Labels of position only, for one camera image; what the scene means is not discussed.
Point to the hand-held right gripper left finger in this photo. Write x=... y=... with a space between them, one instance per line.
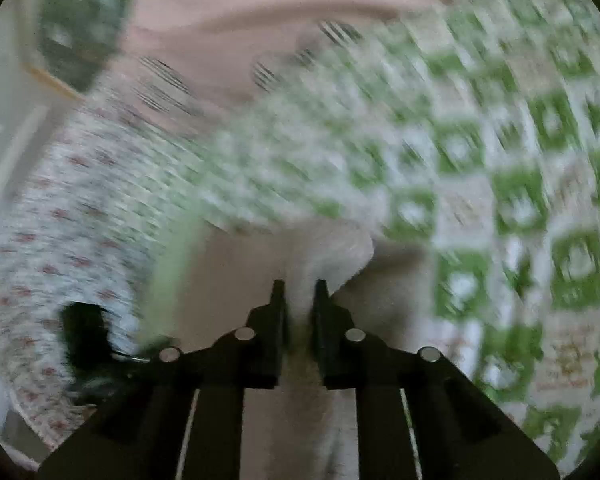
x=265 y=350

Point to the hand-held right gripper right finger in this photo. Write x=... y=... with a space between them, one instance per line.
x=332 y=350

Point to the beige knitted sweater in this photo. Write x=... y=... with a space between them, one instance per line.
x=240 y=270

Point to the white floral quilt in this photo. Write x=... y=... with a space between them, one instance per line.
x=55 y=235

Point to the green checkered bed sheet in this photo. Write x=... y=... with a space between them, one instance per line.
x=480 y=160

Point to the framed landscape wall picture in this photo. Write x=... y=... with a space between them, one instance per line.
x=80 y=25

